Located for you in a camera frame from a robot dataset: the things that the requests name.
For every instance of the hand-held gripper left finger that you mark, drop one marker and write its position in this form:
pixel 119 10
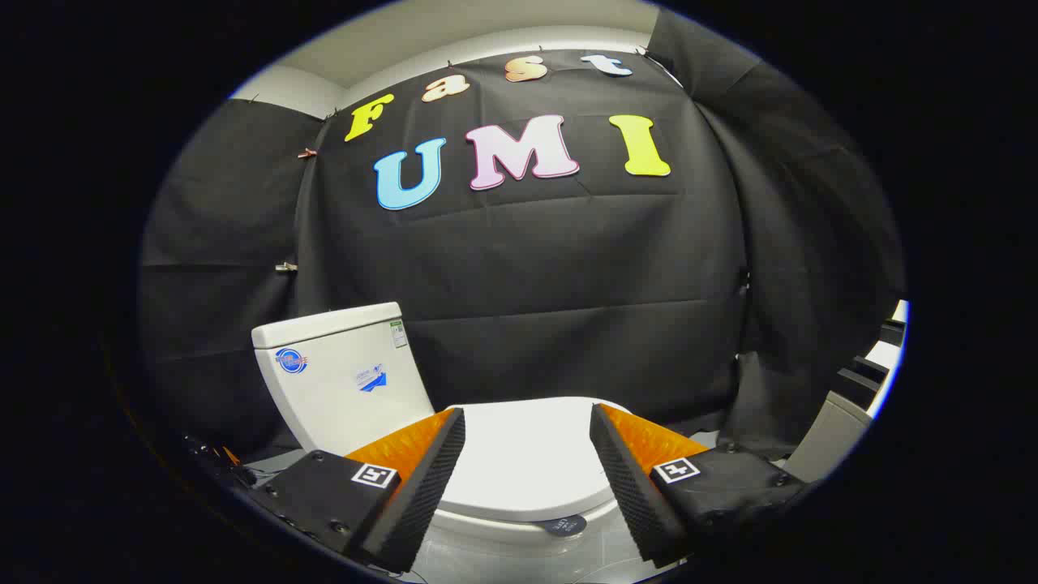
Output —
pixel 422 487

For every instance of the white toilet lid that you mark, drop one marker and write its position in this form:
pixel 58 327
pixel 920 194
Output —
pixel 527 454

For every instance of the white toilet bowl with seat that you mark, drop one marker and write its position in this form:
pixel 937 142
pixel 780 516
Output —
pixel 486 527

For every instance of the grey side panel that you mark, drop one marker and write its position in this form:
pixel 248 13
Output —
pixel 827 438

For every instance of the white toilet tank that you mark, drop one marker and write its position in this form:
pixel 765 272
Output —
pixel 332 389

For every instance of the black backdrop cloth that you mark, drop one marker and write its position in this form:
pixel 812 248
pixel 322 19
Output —
pixel 568 259

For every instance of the white black striped object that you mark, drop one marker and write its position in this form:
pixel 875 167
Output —
pixel 880 357

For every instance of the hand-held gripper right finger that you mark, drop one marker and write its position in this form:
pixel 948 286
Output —
pixel 628 487

